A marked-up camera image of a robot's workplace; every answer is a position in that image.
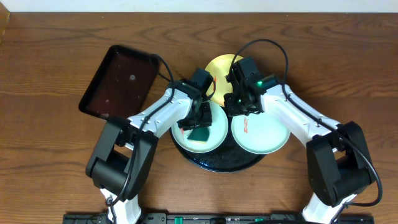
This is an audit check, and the green yellow sponge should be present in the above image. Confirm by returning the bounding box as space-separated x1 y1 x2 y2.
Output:
187 127 210 144

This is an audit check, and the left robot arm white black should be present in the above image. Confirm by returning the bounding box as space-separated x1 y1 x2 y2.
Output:
86 80 213 223

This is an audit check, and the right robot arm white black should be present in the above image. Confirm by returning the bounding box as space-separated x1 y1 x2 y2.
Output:
224 72 381 223

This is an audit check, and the round black tray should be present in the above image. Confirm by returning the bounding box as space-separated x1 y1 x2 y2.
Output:
169 106 265 173

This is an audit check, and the rectangular black tray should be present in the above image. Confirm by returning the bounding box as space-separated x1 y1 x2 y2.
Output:
78 45 160 120

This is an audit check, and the light green plate with stain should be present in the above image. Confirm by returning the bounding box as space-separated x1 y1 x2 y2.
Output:
231 113 290 154

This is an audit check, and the yellow plate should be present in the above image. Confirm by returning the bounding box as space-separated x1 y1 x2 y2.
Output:
205 54 234 107

